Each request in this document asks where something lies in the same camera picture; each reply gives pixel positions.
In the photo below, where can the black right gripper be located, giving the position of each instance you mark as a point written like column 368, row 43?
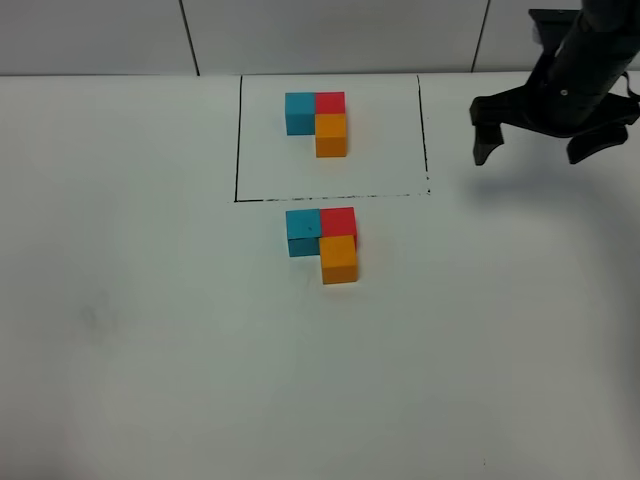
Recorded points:
column 568, row 93

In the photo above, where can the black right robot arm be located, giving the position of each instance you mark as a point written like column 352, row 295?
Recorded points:
column 606, row 17

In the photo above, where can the orange template block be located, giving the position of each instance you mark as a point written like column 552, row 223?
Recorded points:
column 331, row 135

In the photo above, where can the red template block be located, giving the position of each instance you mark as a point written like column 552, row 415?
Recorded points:
column 330, row 103

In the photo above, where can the blue template block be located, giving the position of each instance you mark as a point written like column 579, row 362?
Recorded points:
column 300, row 111

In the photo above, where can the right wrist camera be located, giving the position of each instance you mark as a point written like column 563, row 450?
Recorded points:
column 551, row 26

